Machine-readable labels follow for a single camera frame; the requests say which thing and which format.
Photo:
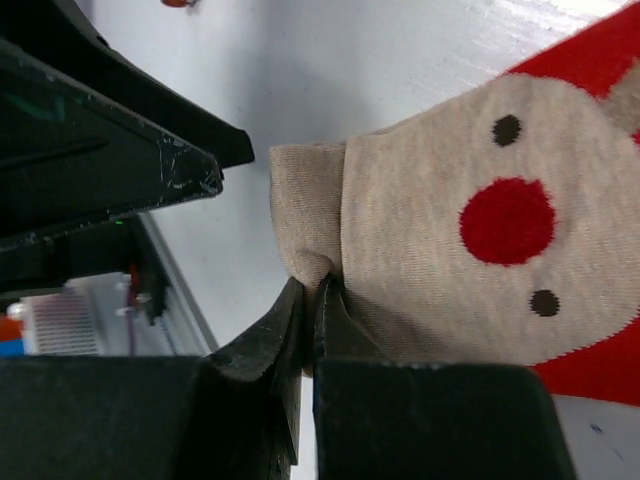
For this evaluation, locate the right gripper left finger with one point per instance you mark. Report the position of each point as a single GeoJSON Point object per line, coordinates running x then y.
{"type": "Point", "coordinates": [231, 415]}

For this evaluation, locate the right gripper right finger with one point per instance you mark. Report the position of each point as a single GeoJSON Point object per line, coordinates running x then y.
{"type": "Point", "coordinates": [378, 419]}

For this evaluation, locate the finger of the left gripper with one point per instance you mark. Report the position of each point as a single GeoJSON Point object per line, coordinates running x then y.
{"type": "Point", "coordinates": [72, 158]}
{"type": "Point", "coordinates": [109, 73]}

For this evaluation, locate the beige red reindeer sock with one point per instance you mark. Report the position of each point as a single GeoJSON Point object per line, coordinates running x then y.
{"type": "Point", "coordinates": [499, 226]}

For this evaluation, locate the aluminium front rail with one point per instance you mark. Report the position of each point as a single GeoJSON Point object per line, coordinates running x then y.
{"type": "Point", "coordinates": [181, 321]}

